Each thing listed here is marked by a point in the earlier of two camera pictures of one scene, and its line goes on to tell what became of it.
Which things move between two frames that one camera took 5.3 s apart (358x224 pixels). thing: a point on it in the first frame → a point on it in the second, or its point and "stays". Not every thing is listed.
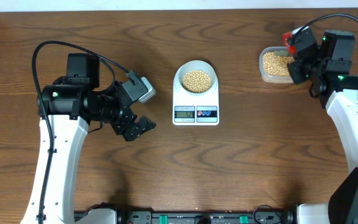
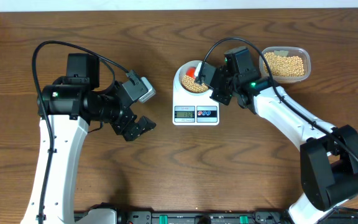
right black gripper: (296, 76) → (217, 96)
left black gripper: (121, 126) stays
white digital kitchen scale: (195, 110) stays
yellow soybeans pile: (275, 65) stays
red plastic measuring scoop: (291, 49) → (191, 71)
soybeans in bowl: (196, 81) stays
